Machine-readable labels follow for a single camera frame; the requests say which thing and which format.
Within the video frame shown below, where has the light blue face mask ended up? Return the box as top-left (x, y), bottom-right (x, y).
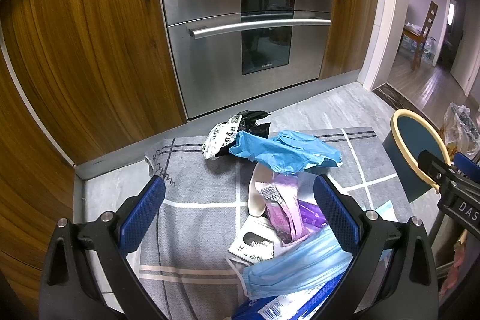
top-left (226, 227), bottom-right (352, 300)

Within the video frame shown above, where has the blue white wipes packet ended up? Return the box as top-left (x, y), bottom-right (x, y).
top-left (229, 274), bottom-right (343, 320)

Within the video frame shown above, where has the pink purple wrapper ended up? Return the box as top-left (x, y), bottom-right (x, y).
top-left (260, 174), bottom-right (307, 245)

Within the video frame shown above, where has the blue plastic mailer bag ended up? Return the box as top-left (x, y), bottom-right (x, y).
top-left (229, 131), bottom-right (343, 175)

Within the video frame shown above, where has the red floral paper bowl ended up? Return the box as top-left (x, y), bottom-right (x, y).
top-left (247, 163), bottom-right (277, 218)

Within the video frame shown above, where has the black and white plastic bag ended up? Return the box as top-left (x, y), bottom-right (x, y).
top-left (202, 110), bottom-right (270, 160)

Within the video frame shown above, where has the purple snack packet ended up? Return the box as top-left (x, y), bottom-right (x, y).
top-left (298, 200), bottom-right (328, 229)

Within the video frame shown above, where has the clear plastic bag with food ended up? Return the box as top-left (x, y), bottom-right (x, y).
top-left (440, 102), bottom-right (479, 160)

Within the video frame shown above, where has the blue bin with yellow rim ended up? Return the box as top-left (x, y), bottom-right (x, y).
top-left (382, 109), bottom-right (452, 203)

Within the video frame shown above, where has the grey striped floor mat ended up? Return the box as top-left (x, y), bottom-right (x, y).
top-left (102, 126), bottom-right (416, 320)

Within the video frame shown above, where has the wooden dining chair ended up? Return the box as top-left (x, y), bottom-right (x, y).
top-left (400, 1), bottom-right (439, 71)

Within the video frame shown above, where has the right wooden cabinet door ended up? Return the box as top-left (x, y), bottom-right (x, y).
top-left (320, 0), bottom-right (378, 79)

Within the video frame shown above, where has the wooden cabinet door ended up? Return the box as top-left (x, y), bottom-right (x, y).
top-left (1, 0), bottom-right (186, 164)
top-left (320, 0), bottom-right (378, 79)

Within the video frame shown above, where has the left wooden cabinet door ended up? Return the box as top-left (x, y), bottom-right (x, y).
top-left (1, 0), bottom-right (186, 164)

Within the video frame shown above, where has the stainless steel built-in oven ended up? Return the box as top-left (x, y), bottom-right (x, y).
top-left (163, 0), bottom-right (332, 118)

